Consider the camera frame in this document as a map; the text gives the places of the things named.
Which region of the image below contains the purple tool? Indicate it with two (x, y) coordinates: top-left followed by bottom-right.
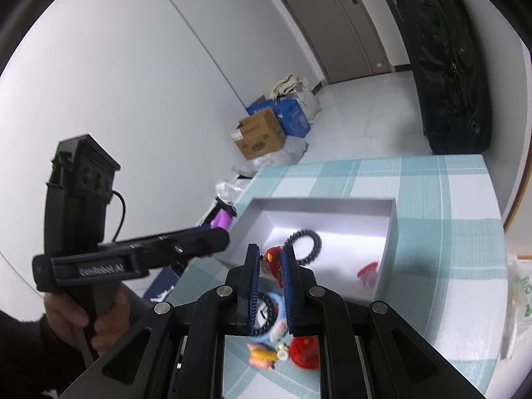
(209, 197), (237, 232)

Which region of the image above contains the person's left forearm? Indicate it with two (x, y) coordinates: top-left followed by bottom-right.
(0, 295), (100, 399)

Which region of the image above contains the white tote bag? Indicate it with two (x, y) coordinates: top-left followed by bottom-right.
(270, 74), (323, 124)

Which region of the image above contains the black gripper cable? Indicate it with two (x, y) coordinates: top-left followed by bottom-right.
(110, 190), (128, 242)

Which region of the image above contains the red hair clip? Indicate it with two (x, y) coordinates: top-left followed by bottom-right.
(356, 261), (380, 288)

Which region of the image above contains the green printed plastic bag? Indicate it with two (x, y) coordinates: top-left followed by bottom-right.
(500, 253), (532, 361)

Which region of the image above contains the clear plastic sheet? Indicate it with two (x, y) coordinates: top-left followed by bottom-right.
(232, 136), (309, 178)

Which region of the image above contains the brown cardboard box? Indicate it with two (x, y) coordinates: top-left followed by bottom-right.
(230, 108), (287, 161)

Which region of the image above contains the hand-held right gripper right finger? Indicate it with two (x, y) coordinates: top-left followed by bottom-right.
(283, 246), (487, 399)

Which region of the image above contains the black coil hair tie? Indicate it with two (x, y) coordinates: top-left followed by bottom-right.
(284, 228), (323, 265)

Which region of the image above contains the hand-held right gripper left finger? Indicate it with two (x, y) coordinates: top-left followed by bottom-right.
(58, 244), (262, 399)

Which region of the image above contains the dark blue box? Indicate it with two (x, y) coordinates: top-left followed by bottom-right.
(143, 266), (184, 305)

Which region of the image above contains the black hanging bag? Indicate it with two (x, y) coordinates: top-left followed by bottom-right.
(393, 0), (493, 157)

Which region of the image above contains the red figure charm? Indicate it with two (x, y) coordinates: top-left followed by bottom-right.
(260, 246), (287, 288)

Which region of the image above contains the crumpled clear plastic wrap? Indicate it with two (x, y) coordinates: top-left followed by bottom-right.
(215, 178), (252, 207)

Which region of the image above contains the large blue cardboard box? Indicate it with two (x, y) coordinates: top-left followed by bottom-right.
(274, 99), (312, 138)

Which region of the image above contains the red round charm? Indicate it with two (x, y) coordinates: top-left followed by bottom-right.
(288, 334), (322, 371)

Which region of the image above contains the flat blue cardboard box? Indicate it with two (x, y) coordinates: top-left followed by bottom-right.
(246, 95), (277, 116)

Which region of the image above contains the grey brown door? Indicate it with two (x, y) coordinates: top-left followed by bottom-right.
(257, 0), (396, 85)

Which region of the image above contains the blue ring bracelet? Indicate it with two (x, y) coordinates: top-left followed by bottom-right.
(253, 291), (288, 340)

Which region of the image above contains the pink yellow cartoon figure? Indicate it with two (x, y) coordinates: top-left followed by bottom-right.
(247, 341), (278, 371)

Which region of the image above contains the silver rectangular box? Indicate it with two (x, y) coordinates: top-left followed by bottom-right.
(216, 197), (398, 305)

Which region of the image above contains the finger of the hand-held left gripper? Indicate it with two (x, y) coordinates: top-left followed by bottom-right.
(133, 228), (232, 274)

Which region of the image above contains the teal checked tablecloth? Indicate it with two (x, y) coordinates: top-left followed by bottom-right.
(166, 155), (510, 399)

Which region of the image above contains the person's left hand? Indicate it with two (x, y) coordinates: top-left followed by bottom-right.
(45, 286), (130, 360)

